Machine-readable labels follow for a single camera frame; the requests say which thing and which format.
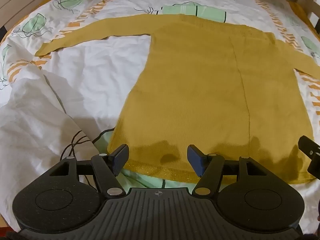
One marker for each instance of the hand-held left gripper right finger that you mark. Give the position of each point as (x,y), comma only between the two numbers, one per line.
(194,158)

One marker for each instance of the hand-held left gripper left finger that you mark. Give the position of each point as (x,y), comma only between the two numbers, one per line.
(120,158)

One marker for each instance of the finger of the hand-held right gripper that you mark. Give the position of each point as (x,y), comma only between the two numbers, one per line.
(308,147)

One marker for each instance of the mustard yellow knit sweater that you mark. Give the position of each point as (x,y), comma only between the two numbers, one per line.
(200,92)

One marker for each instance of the white printed duvet cover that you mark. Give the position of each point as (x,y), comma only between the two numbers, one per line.
(82,80)

